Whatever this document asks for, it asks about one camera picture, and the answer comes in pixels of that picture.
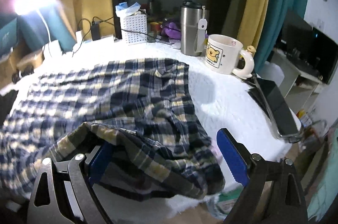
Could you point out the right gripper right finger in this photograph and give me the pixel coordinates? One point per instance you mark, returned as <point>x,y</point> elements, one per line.
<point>272,190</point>

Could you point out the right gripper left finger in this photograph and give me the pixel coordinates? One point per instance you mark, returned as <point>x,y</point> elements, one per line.
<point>63,191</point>

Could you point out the plaid blue yellow pants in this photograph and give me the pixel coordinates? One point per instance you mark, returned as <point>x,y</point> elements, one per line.
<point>143,105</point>

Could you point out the black flat device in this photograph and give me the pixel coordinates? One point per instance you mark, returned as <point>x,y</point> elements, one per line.
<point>267,95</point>

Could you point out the white textured table cloth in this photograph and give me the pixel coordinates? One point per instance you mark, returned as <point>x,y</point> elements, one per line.
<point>219,100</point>

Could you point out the white computer desk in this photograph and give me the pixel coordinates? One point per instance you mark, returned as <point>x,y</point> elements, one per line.
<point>299,89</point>

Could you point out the brown cardboard box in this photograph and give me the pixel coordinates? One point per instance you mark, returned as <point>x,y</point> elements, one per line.
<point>14,66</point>

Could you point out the black computer monitor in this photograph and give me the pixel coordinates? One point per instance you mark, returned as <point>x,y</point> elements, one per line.
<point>307,48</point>

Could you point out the white power strip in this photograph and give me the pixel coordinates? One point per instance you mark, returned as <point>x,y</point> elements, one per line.
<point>93,44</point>

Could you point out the white bear cartoon mug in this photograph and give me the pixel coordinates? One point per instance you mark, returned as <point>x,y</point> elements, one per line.
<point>226,55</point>

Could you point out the white charger plug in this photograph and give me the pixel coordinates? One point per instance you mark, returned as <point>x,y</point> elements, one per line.
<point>79,36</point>

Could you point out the black charger adapter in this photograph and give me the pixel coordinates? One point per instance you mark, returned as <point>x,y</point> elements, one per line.
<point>95,31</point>

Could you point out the white perforated plastic basket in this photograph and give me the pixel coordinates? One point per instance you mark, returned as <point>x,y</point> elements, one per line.
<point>134,29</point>

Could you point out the purple cloth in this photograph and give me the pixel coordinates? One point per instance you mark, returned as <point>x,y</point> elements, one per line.
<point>171,31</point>

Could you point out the white desk lamp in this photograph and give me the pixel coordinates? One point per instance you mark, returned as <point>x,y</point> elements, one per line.
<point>23,7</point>

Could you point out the stainless steel tumbler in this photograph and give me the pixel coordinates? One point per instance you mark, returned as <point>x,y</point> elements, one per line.
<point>193,24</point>

